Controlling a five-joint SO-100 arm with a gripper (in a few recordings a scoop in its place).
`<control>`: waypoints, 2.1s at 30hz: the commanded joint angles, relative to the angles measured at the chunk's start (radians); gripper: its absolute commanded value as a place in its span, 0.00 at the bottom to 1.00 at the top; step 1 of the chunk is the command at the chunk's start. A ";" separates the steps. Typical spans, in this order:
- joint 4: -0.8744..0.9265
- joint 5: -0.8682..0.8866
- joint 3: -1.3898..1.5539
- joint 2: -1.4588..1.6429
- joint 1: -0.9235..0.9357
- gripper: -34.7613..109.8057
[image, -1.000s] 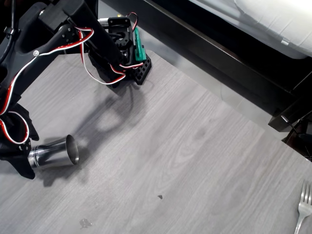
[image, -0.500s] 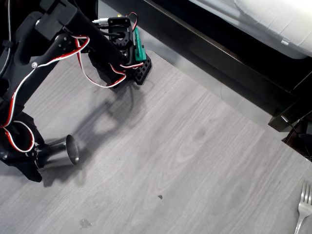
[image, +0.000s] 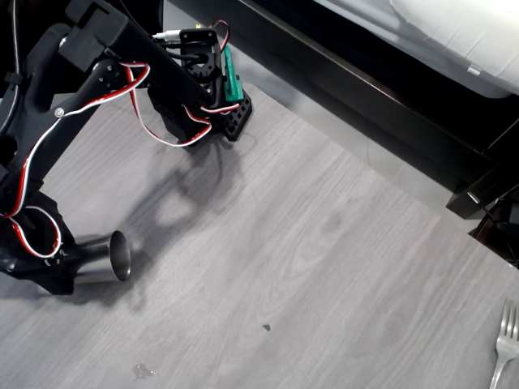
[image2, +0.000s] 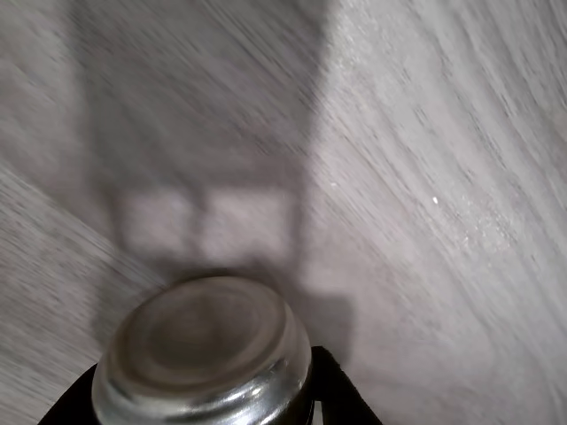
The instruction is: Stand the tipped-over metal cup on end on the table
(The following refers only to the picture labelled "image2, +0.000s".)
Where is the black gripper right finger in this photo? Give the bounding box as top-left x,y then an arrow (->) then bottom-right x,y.
308,344 -> 383,425

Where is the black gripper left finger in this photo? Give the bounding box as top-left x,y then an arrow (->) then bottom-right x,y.
37,362 -> 105,425

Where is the shiny steel cup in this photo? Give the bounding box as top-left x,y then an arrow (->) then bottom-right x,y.
90,276 -> 314,425

